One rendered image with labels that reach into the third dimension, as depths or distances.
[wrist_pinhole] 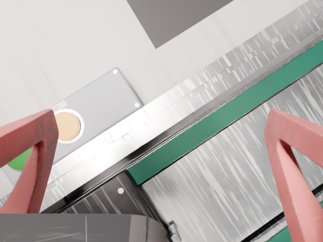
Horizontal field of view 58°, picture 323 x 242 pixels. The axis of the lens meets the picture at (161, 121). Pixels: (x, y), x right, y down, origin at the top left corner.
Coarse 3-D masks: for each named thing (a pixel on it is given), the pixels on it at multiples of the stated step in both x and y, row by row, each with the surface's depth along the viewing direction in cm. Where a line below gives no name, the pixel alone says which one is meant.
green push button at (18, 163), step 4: (24, 152) 39; (28, 152) 39; (20, 156) 39; (24, 156) 39; (28, 156) 39; (12, 160) 39; (16, 160) 39; (20, 160) 39; (24, 160) 39; (8, 164) 39; (12, 164) 39; (16, 164) 39; (20, 164) 39; (24, 164) 39; (12, 168) 39; (16, 168) 39; (20, 168) 39
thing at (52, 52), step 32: (0, 0) 50; (32, 0) 50; (64, 0) 51; (96, 0) 51; (0, 32) 50; (32, 32) 50; (64, 32) 51; (96, 32) 51; (128, 32) 52; (0, 64) 50; (32, 64) 50; (64, 64) 51; (96, 64) 51; (128, 64) 51; (0, 96) 50; (32, 96) 50; (64, 96) 50
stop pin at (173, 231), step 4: (172, 224) 44; (168, 228) 44; (172, 228) 43; (172, 232) 42; (176, 232) 41; (172, 236) 41; (176, 236) 41; (172, 240) 41; (176, 240) 41; (180, 240) 41
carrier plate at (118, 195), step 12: (108, 180) 41; (120, 180) 40; (132, 180) 41; (96, 192) 40; (108, 192) 40; (120, 192) 40; (132, 192) 40; (72, 204) 40; (84, 204) 39; (96, 204) 40; (108, 204) 40; (120, 204) 40; (132, 204) 40; (144, 204) 40; (156, 216) 41; (168, 240) 40
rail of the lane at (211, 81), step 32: (320, 0) 44; (288, 32) 44; (224, 64) 42; (256, 64) 43; (160, 96) 42; (192, 96) 43; (128, 128) 41; (160, 128) 41; (64, 160) 40; (96, 160) 41; (64, 192) 40
